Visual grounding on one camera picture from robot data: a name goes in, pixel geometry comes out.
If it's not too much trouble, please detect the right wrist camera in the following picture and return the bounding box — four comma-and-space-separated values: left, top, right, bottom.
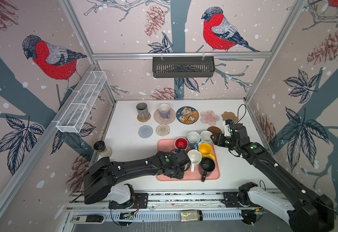
223, 119, 246, 136

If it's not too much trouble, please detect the taped small box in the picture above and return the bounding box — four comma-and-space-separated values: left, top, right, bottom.
180, 210, 203, 222

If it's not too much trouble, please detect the blue cartoon round coaster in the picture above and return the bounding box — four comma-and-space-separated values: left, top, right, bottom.
176, 106, 200, 125

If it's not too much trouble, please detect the rattan round coaster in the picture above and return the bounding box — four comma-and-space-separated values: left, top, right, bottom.
137, 113, 151, 122

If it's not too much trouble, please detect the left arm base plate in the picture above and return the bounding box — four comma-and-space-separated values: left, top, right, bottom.
108, 193, 148, 209

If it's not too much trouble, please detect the black mug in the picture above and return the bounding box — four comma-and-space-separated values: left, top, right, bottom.
199, 158, 215, 182

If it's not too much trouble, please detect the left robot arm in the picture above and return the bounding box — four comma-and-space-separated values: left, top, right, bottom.
83, 150, 191, 205

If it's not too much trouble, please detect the light blue mug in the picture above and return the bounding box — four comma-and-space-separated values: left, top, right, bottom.
187, 131, 201, 149

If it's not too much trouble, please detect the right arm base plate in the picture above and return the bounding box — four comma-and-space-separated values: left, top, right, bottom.
221, 191, 262, 209

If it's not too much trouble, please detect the yellow mug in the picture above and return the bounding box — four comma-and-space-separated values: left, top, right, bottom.
198, 143, 216, 161

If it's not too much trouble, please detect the pink flower coaster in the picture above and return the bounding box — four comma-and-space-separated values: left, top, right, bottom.
200, 110, 220, 126

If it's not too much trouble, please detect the pink bunny round coaster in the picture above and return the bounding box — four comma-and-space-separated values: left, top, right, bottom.
154, 108, 176, 125

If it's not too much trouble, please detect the grey mug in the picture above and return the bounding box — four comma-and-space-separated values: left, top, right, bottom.
136, 102, 149, 119

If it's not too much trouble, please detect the white blue mug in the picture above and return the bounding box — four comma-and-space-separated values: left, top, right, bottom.
200, 130, 212, 145

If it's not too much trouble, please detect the red interior white mug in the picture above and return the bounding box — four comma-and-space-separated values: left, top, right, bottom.
174, 137, 188, 151

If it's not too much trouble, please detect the lavender mug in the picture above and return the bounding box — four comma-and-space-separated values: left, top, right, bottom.
158, 103, 171, 119

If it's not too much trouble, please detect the white wire basket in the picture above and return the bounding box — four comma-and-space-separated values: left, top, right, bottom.
56, 71, 107, 133

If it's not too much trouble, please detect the grey woven round coaster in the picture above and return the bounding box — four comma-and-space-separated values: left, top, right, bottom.
138, 125, 153, 139

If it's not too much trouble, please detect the white mug middle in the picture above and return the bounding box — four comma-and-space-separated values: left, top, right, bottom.
187, 149, 202, 173

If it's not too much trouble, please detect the cork flower coaster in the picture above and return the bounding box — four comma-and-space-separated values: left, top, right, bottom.
222, 112, 239, 122

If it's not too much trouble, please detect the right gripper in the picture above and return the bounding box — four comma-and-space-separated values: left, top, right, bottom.
209, 132, 239, 152

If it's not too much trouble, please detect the black wall basket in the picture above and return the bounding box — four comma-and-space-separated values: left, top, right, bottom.
153, 57, 215, 78

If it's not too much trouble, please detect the pink serving tray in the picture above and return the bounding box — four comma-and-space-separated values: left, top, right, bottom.
156, 139, 220, 181

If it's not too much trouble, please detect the dark glossy round coaster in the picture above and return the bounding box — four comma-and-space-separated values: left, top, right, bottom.
207, 126, 222, 134

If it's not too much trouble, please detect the black white power strip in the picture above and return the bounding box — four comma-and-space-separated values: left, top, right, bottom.
70, 215, 106, 224

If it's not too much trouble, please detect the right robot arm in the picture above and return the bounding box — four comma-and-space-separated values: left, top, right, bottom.
211, 133, 335, 232

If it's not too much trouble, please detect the black lid spice jar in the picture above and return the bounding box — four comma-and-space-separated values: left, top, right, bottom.
93, 140, 112, 158

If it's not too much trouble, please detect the beige woven round coaster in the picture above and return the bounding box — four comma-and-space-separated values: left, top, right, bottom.
155, 124, 171, 137

